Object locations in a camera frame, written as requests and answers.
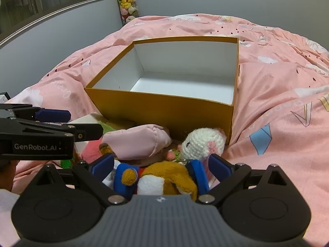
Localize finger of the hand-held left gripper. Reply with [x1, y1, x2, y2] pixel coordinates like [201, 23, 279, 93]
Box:
[13, 104, 72, 123]
[0, 120, 104, 142]

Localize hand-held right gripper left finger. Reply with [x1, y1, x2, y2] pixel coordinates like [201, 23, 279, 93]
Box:
[24, 154, 129, 206]

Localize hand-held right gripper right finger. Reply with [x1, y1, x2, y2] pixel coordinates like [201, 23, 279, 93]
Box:
[197, 153, 296, 206]

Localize white box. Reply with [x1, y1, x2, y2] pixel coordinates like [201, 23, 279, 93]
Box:
[68, 113, 106, 128]

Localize white crochet rabbit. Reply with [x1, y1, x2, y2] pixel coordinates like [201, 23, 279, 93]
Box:
[178, 127, 227, 186]

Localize duck plush toy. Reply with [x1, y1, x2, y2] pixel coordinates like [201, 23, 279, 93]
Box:
[103, 159, 209, 202]

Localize orange cardboard box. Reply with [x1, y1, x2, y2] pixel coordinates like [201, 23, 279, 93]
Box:
[84, 36, 241, 144]

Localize small brown bear plush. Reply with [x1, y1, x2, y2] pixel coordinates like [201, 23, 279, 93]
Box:
[99, 143, 115, 158]

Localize pink fabric pouch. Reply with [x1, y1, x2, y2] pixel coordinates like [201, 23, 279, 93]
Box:
[103, 124, 173, 160]

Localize pink crochet flower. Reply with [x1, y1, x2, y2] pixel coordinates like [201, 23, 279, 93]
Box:
[166, 147, 182, 161]

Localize pink printed blanket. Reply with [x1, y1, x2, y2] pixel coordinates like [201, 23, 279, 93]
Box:
[0, 14, 329, 247]

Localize plush toy on shelf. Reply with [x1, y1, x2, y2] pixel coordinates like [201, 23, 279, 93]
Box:
[116, 0, 139, 25]

